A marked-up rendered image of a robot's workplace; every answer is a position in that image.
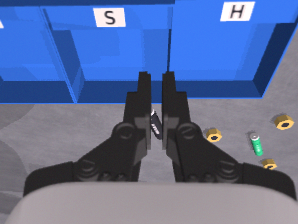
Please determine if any green battery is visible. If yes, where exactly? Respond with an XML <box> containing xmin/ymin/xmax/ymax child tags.
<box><xmin>250</xmin><ymin>133</ymin><xmax>263</xmax><ymax>156</ymax></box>

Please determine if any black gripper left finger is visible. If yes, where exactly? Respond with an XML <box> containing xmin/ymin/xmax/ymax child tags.
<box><xmin>23</xmin><ymin>71</ymin><xmax>152</xmax><ymax>198</ymax></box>

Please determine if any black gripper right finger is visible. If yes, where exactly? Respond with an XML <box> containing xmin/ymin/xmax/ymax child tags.
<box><xmin>162</xmin><ymin>71</ymin><xmax>297</xmax><ymax>201</ymax></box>

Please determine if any black aa battery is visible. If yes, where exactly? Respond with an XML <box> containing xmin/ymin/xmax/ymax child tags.
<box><xmin>151</xmin><ymin>107</ymin><xmax>162</xmax><ymax>140</ymax></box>

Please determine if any blue bin rack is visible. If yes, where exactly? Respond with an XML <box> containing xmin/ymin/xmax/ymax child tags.
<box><xmin>0</xmin><ymin>0</ymin><xmax>298</xmax><ymax>104</ymax></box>

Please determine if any yellow hex nut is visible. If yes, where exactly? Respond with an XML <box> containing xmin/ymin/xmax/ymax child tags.
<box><xmin>206</xmin><ymin>129</ymin><xmax>222</xmax><ymax>142</ymax></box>
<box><xmin>262</xmin><ymin>159</ymin><xmax>277</xmax><ymax>169</ymax></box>
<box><xmin>274</xmin><ymin>115</ymin><xmax>294</xmax><ymax>130</ymax></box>

